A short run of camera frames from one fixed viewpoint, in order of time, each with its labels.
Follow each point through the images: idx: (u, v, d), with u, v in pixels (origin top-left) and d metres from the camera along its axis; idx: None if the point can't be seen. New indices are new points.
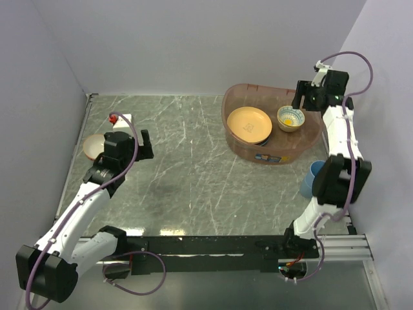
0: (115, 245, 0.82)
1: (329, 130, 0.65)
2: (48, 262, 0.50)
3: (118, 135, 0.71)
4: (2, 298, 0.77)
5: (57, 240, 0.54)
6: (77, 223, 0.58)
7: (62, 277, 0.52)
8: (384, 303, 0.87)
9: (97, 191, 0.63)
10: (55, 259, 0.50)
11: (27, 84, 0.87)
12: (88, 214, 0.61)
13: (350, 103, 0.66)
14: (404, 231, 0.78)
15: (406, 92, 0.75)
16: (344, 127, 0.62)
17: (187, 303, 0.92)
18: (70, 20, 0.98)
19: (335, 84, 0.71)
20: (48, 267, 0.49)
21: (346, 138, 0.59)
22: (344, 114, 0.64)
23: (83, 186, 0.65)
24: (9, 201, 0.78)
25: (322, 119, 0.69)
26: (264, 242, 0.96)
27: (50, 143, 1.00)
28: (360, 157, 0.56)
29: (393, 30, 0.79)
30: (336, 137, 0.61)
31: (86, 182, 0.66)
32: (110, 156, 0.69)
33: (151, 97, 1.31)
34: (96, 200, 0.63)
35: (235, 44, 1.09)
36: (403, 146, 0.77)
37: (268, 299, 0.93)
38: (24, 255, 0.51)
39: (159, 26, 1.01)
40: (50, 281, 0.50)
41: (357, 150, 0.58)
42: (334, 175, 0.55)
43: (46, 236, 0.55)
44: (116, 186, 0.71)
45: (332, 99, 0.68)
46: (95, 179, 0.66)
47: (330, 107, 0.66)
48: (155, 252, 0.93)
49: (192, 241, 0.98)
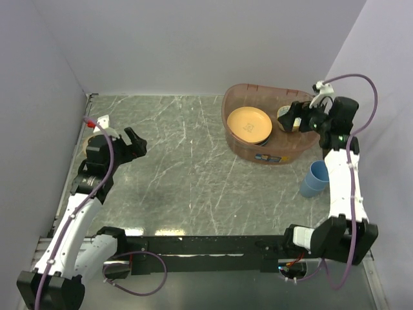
0: (115, 246, 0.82)
1: (332, 177, 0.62)
2: (53, 284, 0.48)
3: (99, 139, 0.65)
4: (2, 298, 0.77)
5: (55, 260, 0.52)
6: (73, 238, 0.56)
7: (69, 294, 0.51)
8: (384, 303, 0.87)
9: (86, 201, 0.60)
10: (59, 281, 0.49)
11: (26, 84, 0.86)
12: (83, 227, 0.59)
13: (355, 146, 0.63)
14: (404, 232, 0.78)
15: (406, 92, 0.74)
16: (348, 177, 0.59)
17: (187, 302, 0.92)
18: (70, 20, 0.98)
19: (342, 121, 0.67)
20: (53, 289, 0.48)
21: (350, 194, 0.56)
22: (348, 162, 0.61)
23: (71, 199, 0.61)
24: (9, 201, 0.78)
25: (324, 159, 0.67)
26: (264, 242, 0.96)
27: (50, 143, 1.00)
28: (364, 217, 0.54)
29: (393, 30, 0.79)
30: (339, 193, 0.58)
31: (73, 195, 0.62)
32: (95, 163, 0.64)
33: (151, 97, 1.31)
34: (87, 212, 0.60)
35: (235, 44, 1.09)
36: (403, 148, 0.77)
37: (268, 299, 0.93)
38: (24, 281, 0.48)
39: (159, 27, 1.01)
40: (57, 301, 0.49)
41: (361, 209, 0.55)
42: (335, 237, 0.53)
43: (43, 258, 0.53)
44: (106, 191, 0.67)
45: (335, 139, 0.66)
46: (82, 188, 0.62)
47: (332, 152, 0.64)
48: (155, 252, 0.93)
49: (192, 241, 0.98)
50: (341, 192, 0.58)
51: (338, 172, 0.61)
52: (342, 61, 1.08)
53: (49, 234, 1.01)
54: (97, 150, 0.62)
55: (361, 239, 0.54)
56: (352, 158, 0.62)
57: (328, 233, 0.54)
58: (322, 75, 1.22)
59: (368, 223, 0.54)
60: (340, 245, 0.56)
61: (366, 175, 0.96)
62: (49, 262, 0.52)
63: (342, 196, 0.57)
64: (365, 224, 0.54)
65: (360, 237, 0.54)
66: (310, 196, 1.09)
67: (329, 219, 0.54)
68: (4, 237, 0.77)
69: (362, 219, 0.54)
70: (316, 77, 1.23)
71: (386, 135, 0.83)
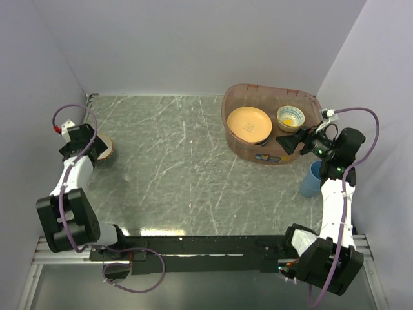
0: (114, 235, 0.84)
1: (327, 203, 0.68)
2: (70, 193, 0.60)
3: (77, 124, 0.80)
4: (3, 298, 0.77)
5: (68, 184, 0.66)
6: (79, 173, 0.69)
7: (86, 205, 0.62)
8: (384, 304, 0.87)
9: (80, 156, 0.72)
10: (76, 191, 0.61)
11: (27, 86, 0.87)
12: (84, 168, 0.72)
13: (352, 177, 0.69)
14: (404, 232, 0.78)
15: (406, 92, 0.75)
16: (340, 206, 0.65)
17: (187, 303, 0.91)
18: (70, 21, 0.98)
19: (344, 154, 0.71)
20: (73, 198, 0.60)
21: (340, 221, 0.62)
22: (343, 190, 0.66)
23: (66, 161, 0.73)
24: (8, 201, 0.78)
25: (322, 186, 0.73)
26: (264, 242, 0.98)
27: (51, 143, 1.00)
28: (350, 246, 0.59)
29: (393, 30, 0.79)
30: (330, 218, 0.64)
31: (66, 159, 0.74)
32: (77, 139, 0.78)
33: (151, 97, 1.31)
34: (83, 163, 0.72)
35: (235, 45, 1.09)
36: (402, 147, 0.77)
37: (268, 299, 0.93)
38: (46, 201, 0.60)
39: (159, 27, 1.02)
40: (79, 210, 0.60)
41: (347, 236, 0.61)
42: (320, 260, 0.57)
43: (55, 190, 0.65)
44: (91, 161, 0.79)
45: (334, 171, 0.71)
46: (72, 155, 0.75)
47: (329, 180, 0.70)
48: (155, 252, 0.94)
49: (192, 241, 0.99)
50: (332, 217, 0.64)
51: (332, 199, 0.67)
52: (342, 61, 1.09)
53: None
54: (78, 127, 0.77)
55: (347, 263, 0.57)
56: (347, 188, 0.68)
57: (315, 254, 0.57)
58: (322, 75, 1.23)
59: (354, 250, 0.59)
60: (325, 268, 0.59)
61: (365, 175, 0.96)
62: (63, 186, 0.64)
63: (332, 221, 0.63)
64: (352, 250, 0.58)
65: (346, 263, 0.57)
66: (310, 196, 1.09)
67: (317, 239, 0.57)
68: (4, 237, 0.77)
69: (348, 245, 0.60)
70: (316, 77, 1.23)
71: (386, 134, 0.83)
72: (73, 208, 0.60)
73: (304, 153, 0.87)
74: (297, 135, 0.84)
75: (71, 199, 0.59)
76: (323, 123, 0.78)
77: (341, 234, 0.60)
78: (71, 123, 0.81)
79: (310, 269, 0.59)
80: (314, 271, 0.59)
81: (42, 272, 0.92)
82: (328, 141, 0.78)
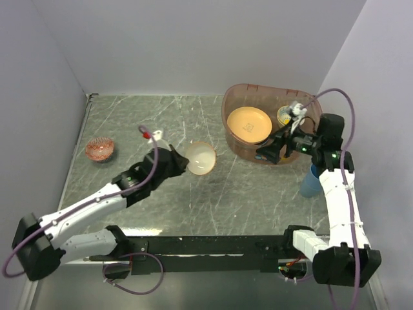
0: (110, 249, 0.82)
1: (332, 201, 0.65)
2: (39, 242, 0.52)
3: (163, 152, 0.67)
4: (4, 297, 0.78)
5: (58, 225, 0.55)
6: (83, 217, 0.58)
7: (46, 259, 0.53)
8: (384, 304, 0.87)
9: (115, 196, 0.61)
10: (47, 242, 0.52)
11: (27, 86, 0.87)
12: (100, 212, 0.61)
13: (350, 163, 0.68)
14: (404, 231, 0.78)
15: (406, 90, 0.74)
16: (347, 205, 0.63)
17: (187, 303, 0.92)
18: (70, 22, 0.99)
19: (332, 137, 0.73)
20: (39, 247, 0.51)
21: (349, 221, 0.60)
22: (344, 183, 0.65)
23: (108, 185, 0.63)
24: (9, 201, 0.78)
25: (320, 176, 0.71)
26: (264, 242, 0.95)
27: (50, 144, 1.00)
28: (366, 244, 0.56)
29: (393, 28, 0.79)
30: (339, 219, 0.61)
31: (113, 181, 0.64)
32: (146, 168, 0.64)
33: (151, 97, 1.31)
34: (111, 204, 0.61)
35: (235, 44, 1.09)
36: (402, 146, 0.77)
37: (268, 298, 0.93)
38: (26, 223, 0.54)
39: (158, 27, 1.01)
40: (32, 259, 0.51)
41: (362, 234, 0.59)
42: (340, 266, 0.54)
43: (53, 214, 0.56)
44: (137, 199, 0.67)
45: (329, 159, 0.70)
46: (122, 182, 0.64)
47: (327, 172, 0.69)
48: (155, 253, 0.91)
49: (192, 241, 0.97)
50: (341, 218, 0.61)
51: (335, 196, 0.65)
52: (342, 60, 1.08)
53: None
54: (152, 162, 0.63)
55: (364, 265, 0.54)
56: (348, 177, 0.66)
57: (328, 259, 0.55)
58: (322, 75, 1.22)
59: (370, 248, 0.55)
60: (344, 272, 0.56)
61: (365, 175, 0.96)
62: (52, 220, 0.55)
63: (342, 223, 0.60)
64: (368, 251, 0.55)
65: (365, 265, 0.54)
66: (310, 196, 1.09)
67: (332, 248, 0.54)
68: (4, 237, 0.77)
69: (364, 245, 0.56)
70: (316, 77, 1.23)
71: (386, 133, 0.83)
72: (31, 252, 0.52)
73: (289, 154, 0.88)
74: (277, 143, 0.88)
75: (39, 243, 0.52)
76: (295, 120, 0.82)
77: (354, 235, 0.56)
78: (160, 133, 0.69)
79: (328, 274, 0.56)
80: (333, 276, 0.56)
81: None
82: (308, 135, 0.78)
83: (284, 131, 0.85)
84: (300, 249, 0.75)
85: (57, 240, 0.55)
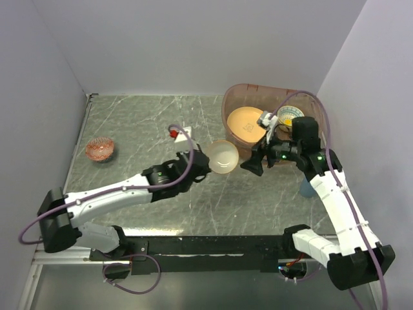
0: (110, 248, 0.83)
1: (331, 206, 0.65)
2: (60, 218, 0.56)
3: (201, 156, 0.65)
4: (4, 297, 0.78)
5: (81, 205, 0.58)
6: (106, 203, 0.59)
7: (63, 235, 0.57)
8: (384, 304, 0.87)
9: (142, 188, 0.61)
10: (67, 220, 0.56)
11: (27, 85, 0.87)
12: (124, 202, 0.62)
13: (337, 163, 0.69)
14: (404, 231, 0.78)
15: (406, 91, 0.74)
16: (347, 207, 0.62)
17: (187, 303, 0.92)
18: (70, 22, 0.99)
19: (310, 139, 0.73)
20: (60, 223, 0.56)
21: (355, 224, 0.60)
22: (340, 186, 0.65)
23: (137, 175, 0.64)
24: (9, 201, 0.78)
25: (312, 183, 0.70)
26: (264, 242, 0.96)
27: (50, 144, 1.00)
28: (377, 241, 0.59)
29: (393, 28, 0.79)
30: (344, 224, 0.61)
31: (142, 172, 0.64)
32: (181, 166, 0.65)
33: (151, 97, 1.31)
34: (137, 196, 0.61)
35: (235, 44, 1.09)
36: (402, 146, 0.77)
37: (268, 298, 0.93)
38: (52, 196, 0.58)
39: (158, 27, 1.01)
40: (51, 232, 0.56)
41: (370, 234, 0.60)
42: (360, 269, 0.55)
43: (79, 194, 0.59)
44: (163, 195, 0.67)
45: (316, 164, 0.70)
46: (153, 175, 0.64)
47: (319, 176, 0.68)
48: (154, 253, 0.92)
49: (192, 241, 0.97)
50: (345, 222, 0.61)
51: (334, 200, 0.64)
52: (342, 60, 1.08)
53: None
54: (188, 163, 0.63)
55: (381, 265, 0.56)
56: (340, 179, 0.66)
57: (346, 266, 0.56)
58: (321, 75, 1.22)
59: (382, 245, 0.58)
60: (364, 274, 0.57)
61: (365, 175, 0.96)
62: (76, 199, 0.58)
63: (349, 227, 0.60)
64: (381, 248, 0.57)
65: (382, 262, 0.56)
66: (310, 196, 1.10)
67: (349, 256, 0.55)
68: (4, 237, 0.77)
69: (376, 244, 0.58)
70: (316, 77, 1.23)
71: (386, 133, 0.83)
72: (52, 225, 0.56)
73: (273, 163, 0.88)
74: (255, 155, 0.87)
75: (60, 220, 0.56)
76: (268, 130, 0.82)
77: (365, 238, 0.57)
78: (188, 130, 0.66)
79: (348, 280, 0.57)
80: (354, 280, 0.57)
81: (42, 273, 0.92)
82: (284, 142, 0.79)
83: (260, 143, 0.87)
84: (304, 250, 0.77)
85: (77, 219, 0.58)
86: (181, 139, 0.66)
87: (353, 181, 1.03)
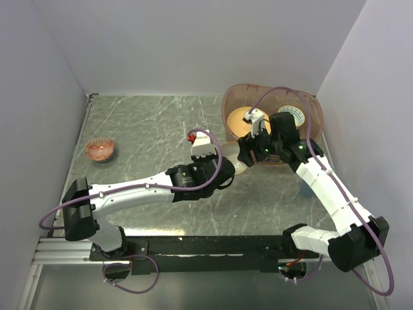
0: (115, 247, 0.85)
1: (320, 190, 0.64)
2: (82, 208, 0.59)
3: (226, 163, 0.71)
4: (4, 297, 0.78)
5: (104, 197, 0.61)
6: (129, 198, 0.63)
7: (84, 226, 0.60)
8: (384, 303, 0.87)
9: (165, 188, 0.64)
10: (88, 212, 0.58)
11: (26, 86, 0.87)
12: (146, 199, 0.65)
13: (317, 149, 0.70)
14: (404, 232, 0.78)
15: (406, 91, 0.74)
16: (335, 188, 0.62)
17: (187, 303, 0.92)
18: (70, 22, 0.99)
19: (288, 132, 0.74)
20: (81, 214, 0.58)
21: (345, 201, 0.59)
22: (324, 170, 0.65)
23: (162, 174, 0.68)
24: (8, 201, 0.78)
25: (297, 173, 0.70)
26: (264, 242, 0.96)
27: (50, 144, 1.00)
28: (370, 215, 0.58)
29: (392, 29, 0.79)
30: (335, 205, 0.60)
31: (167, 172, 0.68)
32: (206, 172, 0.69)
33: (151, 97, 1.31)
34: (159, 194, 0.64)
35: (235, 44, 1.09)
36: (402, 146, 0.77)
37: (268, 299, 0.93)
38: (76, 185, 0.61)
39: (158, 27, 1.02)
40: (73, 220, 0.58)
41: (361, 208, 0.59)
42: (360, 245, 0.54)
43: (102, 186, 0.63)
44: (186, 197, 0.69)
45: (298, 152, 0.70)
46: (179, 177, 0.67)
47: (303, 165, 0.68)
48: (154, 254, 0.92)
49: (192, 241, 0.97)
50: (335, 201, 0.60)
51: (321, 184, 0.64)
52: (342, 60, 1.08)
53: (49, 234, 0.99)
54: (215, 168, 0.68)
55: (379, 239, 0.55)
56: (324, 165, 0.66)
57: (346, 247, 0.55)
58: (321, 75, 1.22)
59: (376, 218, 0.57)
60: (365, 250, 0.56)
61: (365, 175, 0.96)
62: (99, 191, 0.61)
63: (341, 206, 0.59)
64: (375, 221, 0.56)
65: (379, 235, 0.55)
66: (310, 195, 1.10)
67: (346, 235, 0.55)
68: (4, 237, 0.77)
69: (369, 218, 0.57)
70: (316, 77, 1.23)
71: (386, 133, 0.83)
72: (74, 215, 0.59)
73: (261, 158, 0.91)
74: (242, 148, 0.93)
75: (81, 210, 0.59)
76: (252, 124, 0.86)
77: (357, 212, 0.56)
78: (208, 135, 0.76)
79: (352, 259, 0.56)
80: (356, 258, 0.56)
81: (42, 272, 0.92)
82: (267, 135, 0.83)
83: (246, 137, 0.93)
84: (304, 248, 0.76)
85: (99, 210, 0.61)
86: (198, 143, 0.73)
87: (353, 181, 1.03)
